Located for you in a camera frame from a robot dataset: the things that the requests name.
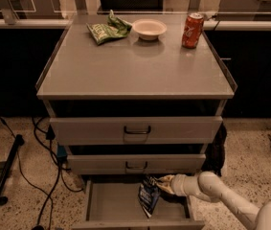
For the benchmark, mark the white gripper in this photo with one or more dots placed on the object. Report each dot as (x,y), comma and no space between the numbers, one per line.
(178,185)

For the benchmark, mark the blue chip bag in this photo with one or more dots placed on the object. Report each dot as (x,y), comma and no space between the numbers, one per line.
(148,195)

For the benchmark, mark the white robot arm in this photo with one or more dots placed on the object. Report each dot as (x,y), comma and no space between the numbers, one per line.
(207,186)

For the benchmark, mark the middle grey drawer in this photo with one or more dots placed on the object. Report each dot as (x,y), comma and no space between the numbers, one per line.
(136,163)

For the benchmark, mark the bottom grey open drawer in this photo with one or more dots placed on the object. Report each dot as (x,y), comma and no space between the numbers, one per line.
(114,205)

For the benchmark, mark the grey drawer cabinet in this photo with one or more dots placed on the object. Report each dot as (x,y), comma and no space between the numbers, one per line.
(133,78)

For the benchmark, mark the top grey drawer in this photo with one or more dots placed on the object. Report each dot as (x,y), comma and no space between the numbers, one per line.
(135,130)

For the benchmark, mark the green chip bag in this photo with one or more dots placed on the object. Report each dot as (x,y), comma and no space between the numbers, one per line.
(115,28)

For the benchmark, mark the black bundle beside cabinet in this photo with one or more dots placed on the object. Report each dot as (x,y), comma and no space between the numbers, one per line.
(215,152)

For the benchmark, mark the blue power adapter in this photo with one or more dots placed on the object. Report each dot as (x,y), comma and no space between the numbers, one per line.
(61,153)

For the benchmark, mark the red soda can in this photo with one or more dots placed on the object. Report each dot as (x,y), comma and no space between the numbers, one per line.
(192,30)

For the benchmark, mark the white paper bowl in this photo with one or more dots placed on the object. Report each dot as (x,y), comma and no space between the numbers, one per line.
(149,29)

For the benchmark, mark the black floor stand bar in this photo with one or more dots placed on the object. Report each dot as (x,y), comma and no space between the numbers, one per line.
(18,141)

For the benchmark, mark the dark chair behind glass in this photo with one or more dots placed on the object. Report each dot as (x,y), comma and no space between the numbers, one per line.
(132,5)

